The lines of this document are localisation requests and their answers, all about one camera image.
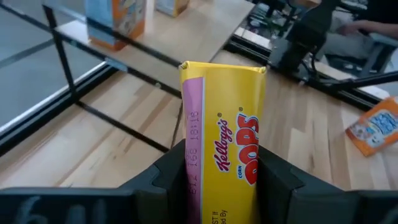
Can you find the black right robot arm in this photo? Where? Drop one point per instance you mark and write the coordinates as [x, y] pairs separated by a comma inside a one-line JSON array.
[[298, 43]]

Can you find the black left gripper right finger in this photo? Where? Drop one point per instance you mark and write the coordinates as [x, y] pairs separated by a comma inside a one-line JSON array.
[[276, 193]]

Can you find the yellow Corn Pops cereal box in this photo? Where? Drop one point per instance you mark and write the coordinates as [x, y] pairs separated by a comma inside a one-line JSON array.
[[224, 109], [174, 7]]

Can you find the person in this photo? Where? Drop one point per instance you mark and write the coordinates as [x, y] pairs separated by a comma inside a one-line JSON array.
[[367, 27]]

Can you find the black-framed wooden shelf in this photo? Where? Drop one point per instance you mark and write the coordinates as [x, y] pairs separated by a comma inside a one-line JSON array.
[[192, 34]]

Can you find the orange Mini-Wheats cereal box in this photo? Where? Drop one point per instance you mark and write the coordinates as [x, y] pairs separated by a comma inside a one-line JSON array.
[[373, 127], [124, 21]]

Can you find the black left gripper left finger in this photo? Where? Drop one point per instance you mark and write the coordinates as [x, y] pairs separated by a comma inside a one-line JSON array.
[[161, 193]]

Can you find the white shelf label sticker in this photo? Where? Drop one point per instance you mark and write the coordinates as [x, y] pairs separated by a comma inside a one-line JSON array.
[[116, 64]]

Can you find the grey office chair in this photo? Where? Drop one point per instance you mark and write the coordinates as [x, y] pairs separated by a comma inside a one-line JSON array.
[[382, 42]]

